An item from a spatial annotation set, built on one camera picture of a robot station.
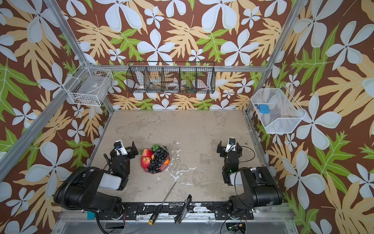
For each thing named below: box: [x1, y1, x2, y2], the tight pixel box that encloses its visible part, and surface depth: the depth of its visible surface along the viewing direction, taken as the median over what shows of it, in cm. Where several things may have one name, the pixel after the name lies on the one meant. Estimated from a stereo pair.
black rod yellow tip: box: [148, 180, 178, 226], surface depth 75 cm
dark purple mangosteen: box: [151, 143, 160, 154], surface depth 93 cm
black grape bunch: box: [148, 149, 167, 174], surface depth 85 cm
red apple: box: [140, 156, 151, 173], surface depth 86 cm
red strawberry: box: [142, 148, 153, 157], surface depth 93 cm
